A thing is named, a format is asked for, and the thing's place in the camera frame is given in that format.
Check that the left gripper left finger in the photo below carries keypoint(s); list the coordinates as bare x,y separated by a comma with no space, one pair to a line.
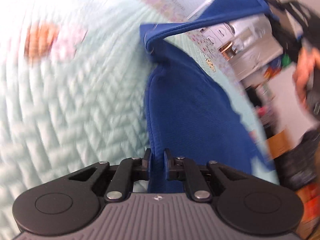
126,174

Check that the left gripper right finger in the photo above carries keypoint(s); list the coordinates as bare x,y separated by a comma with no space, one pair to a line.
188,172

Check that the blue knit sweater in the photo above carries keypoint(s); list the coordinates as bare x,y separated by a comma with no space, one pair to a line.
188,112

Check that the person's right hand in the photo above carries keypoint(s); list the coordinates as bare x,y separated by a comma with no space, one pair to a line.
307,61

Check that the white drawer cabinet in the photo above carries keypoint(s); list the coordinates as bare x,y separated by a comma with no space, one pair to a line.
220,36

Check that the wooden dresser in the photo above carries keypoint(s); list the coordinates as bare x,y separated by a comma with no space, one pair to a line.
279,144

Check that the mint quilted bee bedspread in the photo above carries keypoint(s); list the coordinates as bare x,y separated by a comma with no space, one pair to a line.
73,75

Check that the black puffer jacket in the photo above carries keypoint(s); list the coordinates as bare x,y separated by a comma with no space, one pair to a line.
296,168

